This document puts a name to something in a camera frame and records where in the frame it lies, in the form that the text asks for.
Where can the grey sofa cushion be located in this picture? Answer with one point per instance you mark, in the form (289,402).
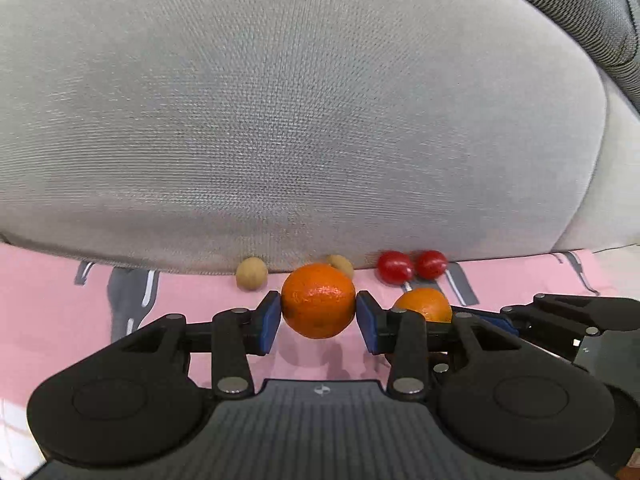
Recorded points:
(300,110)

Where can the houndstooth cushion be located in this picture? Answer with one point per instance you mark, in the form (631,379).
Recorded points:
(575,10)

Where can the brown longan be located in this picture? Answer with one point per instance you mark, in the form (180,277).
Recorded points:
(251,274)
(342,264)

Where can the red cherry tomato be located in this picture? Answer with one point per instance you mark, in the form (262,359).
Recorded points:
(394,266)
(431,264)

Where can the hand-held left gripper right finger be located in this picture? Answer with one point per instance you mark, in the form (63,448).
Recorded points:
(366,322)

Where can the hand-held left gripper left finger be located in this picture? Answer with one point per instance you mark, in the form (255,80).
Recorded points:
(270,322)

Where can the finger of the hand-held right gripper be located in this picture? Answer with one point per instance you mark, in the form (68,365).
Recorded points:
(560,312)

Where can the pink checked printed cloth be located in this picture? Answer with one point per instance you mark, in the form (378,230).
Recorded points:
(50,310)

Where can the orange mandarin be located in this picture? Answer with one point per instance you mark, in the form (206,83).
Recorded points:
(318,300)
(422,305)

